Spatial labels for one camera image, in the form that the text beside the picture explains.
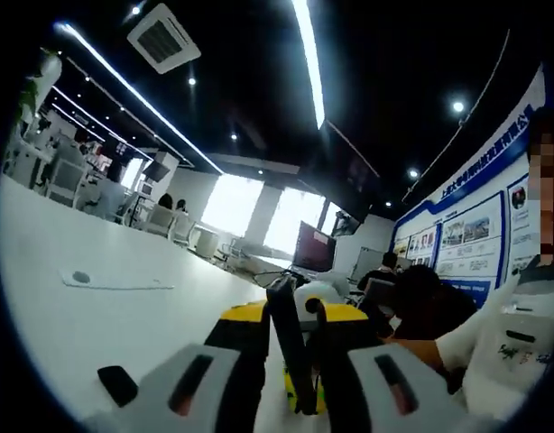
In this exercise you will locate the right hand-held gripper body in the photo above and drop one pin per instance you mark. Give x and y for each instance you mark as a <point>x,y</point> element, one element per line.
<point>331,293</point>

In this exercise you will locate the blue white wall board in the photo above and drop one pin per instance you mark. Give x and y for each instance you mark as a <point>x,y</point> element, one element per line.
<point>466,234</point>

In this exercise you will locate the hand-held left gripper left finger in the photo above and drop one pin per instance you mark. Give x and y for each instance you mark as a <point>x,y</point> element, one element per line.
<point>241,343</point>

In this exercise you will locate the white chest device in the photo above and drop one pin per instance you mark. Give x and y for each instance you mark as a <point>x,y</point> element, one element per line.
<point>529,320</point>

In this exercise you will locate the hanging dark ceiling monitor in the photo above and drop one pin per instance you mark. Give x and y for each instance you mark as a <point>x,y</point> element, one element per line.
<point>356,171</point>

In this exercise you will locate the long ceiling light strip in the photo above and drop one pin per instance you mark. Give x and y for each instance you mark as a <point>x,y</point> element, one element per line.
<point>311,67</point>

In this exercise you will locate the tilted black monitor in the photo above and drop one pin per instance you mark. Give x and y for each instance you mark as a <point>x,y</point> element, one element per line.
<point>156,171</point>

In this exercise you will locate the dark display on stand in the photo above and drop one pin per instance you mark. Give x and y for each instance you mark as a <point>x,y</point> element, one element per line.
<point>313,248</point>

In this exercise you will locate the ceiling air conditioner unit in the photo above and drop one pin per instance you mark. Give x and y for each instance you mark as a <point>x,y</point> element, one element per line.
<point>164,38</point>

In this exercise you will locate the black remote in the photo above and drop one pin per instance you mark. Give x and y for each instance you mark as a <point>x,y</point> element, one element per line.
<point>118,385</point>

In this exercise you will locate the curved ceiling light strip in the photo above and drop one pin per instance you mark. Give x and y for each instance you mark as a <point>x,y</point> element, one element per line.
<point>68,31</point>

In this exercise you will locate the small wall-mounted screen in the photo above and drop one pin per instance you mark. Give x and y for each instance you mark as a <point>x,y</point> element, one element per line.
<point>347,223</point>

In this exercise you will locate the white office chair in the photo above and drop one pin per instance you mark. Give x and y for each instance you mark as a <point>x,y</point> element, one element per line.
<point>184,227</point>
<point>159,221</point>

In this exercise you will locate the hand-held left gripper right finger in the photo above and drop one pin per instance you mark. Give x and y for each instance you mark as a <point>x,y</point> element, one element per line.
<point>362,388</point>

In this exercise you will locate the white standing whiteboard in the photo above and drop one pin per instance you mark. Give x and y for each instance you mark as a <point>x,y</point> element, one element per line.
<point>367,264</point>

